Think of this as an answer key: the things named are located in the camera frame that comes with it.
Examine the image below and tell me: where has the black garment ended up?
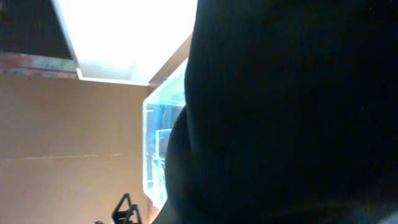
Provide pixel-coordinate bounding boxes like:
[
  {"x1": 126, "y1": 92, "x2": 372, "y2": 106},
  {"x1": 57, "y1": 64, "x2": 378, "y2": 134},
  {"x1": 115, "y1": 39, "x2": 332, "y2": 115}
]
[{"x1": 155, "y1": 0, "x2": 397, "y2": 224}]

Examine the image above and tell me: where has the clear plastic storage container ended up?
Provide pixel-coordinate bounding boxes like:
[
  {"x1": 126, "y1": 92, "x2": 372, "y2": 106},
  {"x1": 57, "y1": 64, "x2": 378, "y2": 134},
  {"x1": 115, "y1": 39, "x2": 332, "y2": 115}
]
[{"x1": 142, "y1": 60, "x2": 188, "y2": 210}]

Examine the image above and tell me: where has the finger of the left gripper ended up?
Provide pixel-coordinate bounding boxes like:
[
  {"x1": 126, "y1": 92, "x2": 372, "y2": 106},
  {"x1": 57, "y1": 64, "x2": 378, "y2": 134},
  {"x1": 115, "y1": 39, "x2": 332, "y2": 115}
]
[{"x1": 111, "y1": 193, "x2": 142, "y2": 224}]

